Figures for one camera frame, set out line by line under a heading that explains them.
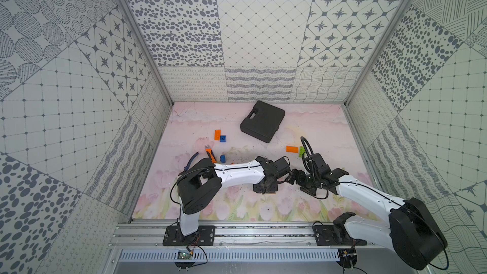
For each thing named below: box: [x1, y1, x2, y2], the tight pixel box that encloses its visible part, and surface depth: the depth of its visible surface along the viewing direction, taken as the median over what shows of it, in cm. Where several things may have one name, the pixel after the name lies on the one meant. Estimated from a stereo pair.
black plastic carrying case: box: [240, 100, 286, 144], surface depth 108 cm
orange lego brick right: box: [285, 145, 299, 153], surface depth 101 cm
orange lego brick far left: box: [214, 129, 222, 141], surface depth 107 cm
